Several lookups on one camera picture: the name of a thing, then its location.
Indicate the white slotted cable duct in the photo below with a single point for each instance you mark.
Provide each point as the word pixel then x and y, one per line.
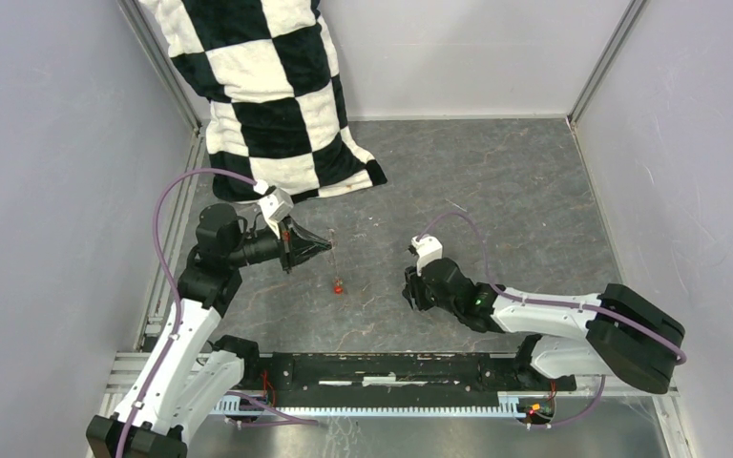
pixel 506 407

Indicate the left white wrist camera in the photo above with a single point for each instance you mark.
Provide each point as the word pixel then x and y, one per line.
pixel 275 204

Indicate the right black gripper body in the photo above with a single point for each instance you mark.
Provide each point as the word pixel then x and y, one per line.
pixel 420 295

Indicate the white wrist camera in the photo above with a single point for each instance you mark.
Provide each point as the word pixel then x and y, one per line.
pixel 426 249
pixel 275 204

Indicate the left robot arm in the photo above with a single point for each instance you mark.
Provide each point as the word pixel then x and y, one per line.
pixel 169 400

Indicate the black white checkered blanket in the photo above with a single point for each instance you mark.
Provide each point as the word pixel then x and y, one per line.
pixel 269 71

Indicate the key with red tag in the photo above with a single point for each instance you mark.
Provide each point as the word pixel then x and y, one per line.
pixel 338 286

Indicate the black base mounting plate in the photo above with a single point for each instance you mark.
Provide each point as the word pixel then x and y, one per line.
pixel 394 379

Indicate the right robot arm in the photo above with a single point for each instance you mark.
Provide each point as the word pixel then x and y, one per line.
pixel 614 333

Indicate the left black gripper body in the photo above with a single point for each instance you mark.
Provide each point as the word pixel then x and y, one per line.
pixel 286 235

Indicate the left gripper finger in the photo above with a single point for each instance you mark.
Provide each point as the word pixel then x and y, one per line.
pixel 302 254
pixel 302 239

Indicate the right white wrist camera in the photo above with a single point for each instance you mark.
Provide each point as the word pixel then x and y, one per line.
pixel 426 249

